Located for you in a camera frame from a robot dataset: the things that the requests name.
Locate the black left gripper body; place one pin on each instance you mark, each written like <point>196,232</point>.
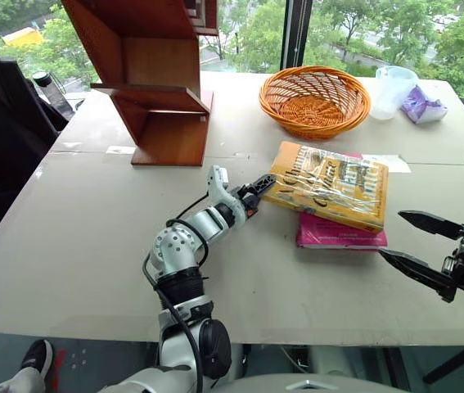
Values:
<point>251,201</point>

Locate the clear plastic measuring cup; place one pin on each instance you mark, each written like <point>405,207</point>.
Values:
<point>391,94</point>

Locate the purple and white plastic bag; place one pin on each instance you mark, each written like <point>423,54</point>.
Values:
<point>422,106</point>

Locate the wooden bookshelf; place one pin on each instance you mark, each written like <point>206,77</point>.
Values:
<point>162,61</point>

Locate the dark table leg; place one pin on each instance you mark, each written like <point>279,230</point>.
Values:
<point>397,366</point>

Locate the pink book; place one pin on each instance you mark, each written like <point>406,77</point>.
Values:
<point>338,238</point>

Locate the black lidded bottle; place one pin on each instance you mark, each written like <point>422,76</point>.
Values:
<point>42,78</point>

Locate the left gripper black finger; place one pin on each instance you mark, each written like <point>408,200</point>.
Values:
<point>264,183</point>

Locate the silver robot torso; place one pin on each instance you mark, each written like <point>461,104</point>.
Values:
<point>305,385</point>

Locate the black jacket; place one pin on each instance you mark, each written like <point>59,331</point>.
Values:
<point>2,123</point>

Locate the grey trouser leg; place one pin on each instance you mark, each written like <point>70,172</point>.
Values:
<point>16,381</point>

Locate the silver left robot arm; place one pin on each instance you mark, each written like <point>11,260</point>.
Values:
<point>174,245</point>

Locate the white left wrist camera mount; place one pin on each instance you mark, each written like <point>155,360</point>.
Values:
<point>219,184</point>

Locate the yellow plastic-wrapped book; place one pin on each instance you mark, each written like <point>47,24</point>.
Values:
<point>330,184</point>

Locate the black window pillar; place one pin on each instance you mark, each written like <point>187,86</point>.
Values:
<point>297,32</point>

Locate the orange wicker basket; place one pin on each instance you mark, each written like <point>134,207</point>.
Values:
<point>313,108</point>

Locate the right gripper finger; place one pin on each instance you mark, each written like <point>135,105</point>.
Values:
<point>432,224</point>
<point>415,268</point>

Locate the black sneaker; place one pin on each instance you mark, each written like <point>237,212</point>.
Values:
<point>38,358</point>

